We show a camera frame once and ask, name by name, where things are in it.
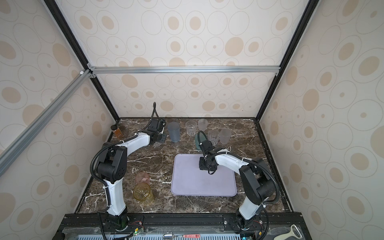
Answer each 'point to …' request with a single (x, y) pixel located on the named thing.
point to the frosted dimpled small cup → (202, 123)
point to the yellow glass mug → (141, 192)
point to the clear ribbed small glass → (191, 127)
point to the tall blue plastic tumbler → (174, 128)
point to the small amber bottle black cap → (117, 131)
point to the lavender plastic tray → (187, 180)
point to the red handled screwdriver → (188, 235)
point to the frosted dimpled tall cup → (225, 135)
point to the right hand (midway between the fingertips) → (203, 166)
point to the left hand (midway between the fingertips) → (164, 132)
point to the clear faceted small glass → (213, 136)
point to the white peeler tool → (290, 234)
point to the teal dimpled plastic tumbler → (202, 138)
